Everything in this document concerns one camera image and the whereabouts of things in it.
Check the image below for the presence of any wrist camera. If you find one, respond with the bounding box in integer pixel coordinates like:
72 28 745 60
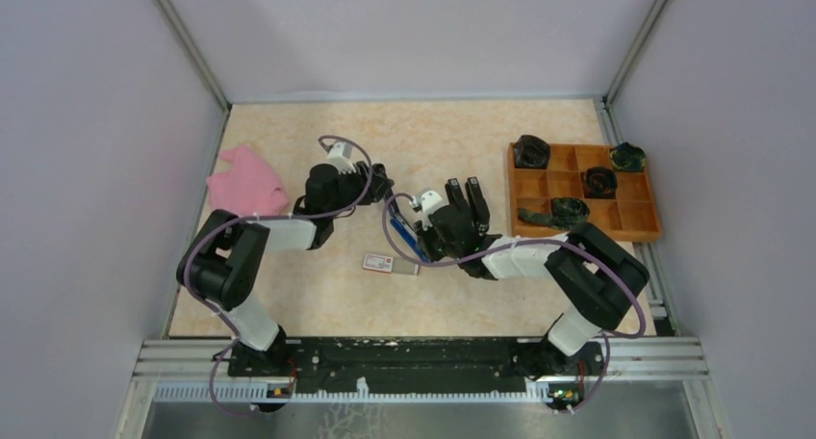
326 141 356 174
411 190 446 215

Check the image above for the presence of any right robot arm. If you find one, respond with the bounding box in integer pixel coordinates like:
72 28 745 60
410 200 650 374

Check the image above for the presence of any purple cable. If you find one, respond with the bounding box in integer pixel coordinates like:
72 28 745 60
182 135 375 418
381 192 648 416

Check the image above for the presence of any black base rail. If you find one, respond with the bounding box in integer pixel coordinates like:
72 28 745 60
226 337 602 395

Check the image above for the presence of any pink cloth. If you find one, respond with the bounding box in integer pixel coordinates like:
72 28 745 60
206 144 290 217

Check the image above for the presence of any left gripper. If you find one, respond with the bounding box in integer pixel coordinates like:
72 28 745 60
327 160 395 219

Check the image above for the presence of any blue stapler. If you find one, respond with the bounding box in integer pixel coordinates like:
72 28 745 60
372 163 428 262

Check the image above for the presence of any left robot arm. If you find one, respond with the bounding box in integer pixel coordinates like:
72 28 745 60
176 162 394 375

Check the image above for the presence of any dark rolled fabric lower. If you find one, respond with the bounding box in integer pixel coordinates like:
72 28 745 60
517 197 591 231

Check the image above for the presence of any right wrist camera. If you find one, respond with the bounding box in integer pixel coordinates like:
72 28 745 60
411 190 446 215

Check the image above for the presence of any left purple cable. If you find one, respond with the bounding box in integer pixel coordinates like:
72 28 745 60
182 135 375 418

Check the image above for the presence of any dark rolled fabric centre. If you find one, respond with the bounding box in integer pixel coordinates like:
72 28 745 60
583 167 619 199

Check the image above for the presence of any dark rolled fabric top-right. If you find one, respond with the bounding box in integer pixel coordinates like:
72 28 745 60
609 142 647 172

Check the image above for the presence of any dark rolled fabric top-left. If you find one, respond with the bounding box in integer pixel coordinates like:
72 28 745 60
512 135 551 169

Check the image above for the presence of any orange wooden compartment tray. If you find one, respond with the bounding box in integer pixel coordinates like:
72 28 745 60
506 143 662 243

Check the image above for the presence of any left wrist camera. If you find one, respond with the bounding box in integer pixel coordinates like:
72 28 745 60
326 141 356 174

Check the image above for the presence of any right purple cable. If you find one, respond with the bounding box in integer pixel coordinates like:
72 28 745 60
381 192 648 416

